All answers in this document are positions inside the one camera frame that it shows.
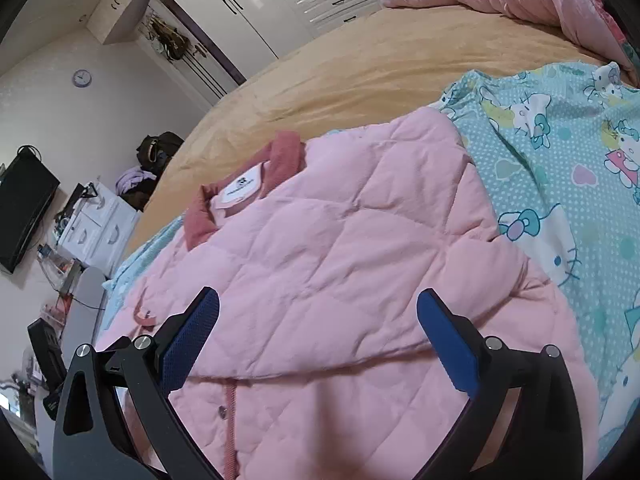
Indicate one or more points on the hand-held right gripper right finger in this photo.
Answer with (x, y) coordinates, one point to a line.
(450, 340)

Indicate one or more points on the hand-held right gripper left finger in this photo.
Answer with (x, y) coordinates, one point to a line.
(192, 340)

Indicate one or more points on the pink quilted jacket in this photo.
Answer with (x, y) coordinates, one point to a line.
(325, 240)

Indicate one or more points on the dark clothes pile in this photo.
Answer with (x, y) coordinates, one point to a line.
(142, 197)

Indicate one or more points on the purple clothes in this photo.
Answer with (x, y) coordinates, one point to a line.
(132, 180)

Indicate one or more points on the white drawer cabinet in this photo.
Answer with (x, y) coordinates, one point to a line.
(105, 230)

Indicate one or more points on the black electronic device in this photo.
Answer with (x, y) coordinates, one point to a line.
(45, 350)

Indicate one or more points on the dark bag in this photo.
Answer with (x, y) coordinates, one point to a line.
(160, 147)

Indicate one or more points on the teal cartoon cat printed blanket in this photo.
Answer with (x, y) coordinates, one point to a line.
(550, 160)

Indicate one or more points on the black television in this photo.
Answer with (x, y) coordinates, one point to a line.
(25, 205)

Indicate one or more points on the tan bed cover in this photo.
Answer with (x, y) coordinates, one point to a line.
(350, 75)

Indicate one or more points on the hanging bags on door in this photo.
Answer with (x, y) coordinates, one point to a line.
(170, 35)

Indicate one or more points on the white wardrobe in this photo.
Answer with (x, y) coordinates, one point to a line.
(260, 0)

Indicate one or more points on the round wall clock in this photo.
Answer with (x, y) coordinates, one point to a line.
(82, 78)

